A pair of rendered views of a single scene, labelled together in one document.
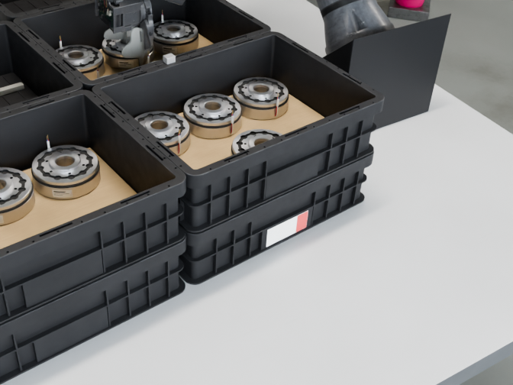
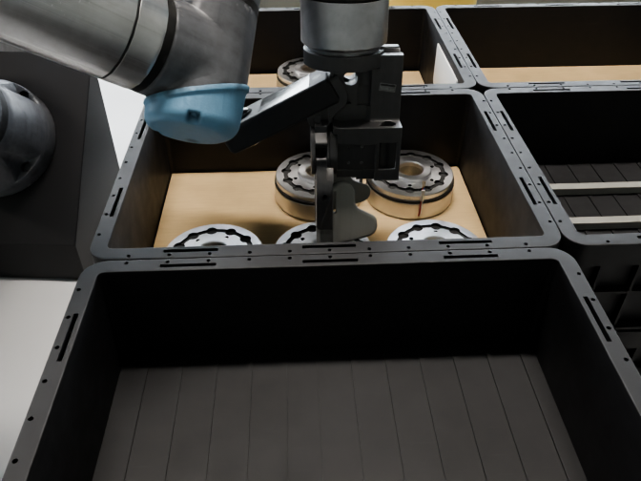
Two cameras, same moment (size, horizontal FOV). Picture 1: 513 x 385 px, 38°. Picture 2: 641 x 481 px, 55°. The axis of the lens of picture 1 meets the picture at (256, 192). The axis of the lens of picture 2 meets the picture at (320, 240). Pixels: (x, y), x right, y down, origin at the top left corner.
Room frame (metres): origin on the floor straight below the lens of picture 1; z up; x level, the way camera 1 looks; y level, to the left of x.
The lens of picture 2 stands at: (1.71, 0.57, 1.26)
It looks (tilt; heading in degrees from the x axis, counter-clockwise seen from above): 39 degrees down; 218
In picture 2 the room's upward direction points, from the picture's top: straight up
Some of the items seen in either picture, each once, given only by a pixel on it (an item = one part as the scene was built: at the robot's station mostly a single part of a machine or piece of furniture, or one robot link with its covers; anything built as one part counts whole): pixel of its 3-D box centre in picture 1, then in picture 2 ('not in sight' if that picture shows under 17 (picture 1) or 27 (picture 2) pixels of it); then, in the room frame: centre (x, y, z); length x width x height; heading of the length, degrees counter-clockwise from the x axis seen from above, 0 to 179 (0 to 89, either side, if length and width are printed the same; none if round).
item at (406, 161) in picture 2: not in sight; (410, 170); (1.16, 0.27, 0.86); 0.05 x 0.05 x 0.01
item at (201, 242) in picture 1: (236, 174); not in sight; (1.06, 0.04, 0.76); 0.40 x 0.30 x 0.12; 131
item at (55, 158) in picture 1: (65, 162); not in sight; (0.92, 0.30, 0.86); 0.05 x 0.05 x 0.01
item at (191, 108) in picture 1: (212, 108); not in sight; (1.11, 0.09, 0.86); 0.10 x 0.10 x 0.01
